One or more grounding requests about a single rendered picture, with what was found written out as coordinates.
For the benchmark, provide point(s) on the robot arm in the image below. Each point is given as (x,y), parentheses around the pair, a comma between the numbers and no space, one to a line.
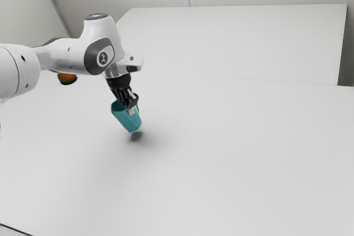
(69,53)

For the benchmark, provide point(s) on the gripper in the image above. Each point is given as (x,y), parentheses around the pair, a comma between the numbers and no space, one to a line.
(121,88)

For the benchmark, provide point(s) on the orange round fruit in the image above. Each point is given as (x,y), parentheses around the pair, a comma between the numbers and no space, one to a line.
(66,78)

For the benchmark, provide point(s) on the teal faceted mug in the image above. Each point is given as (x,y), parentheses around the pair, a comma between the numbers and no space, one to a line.
(128,118)

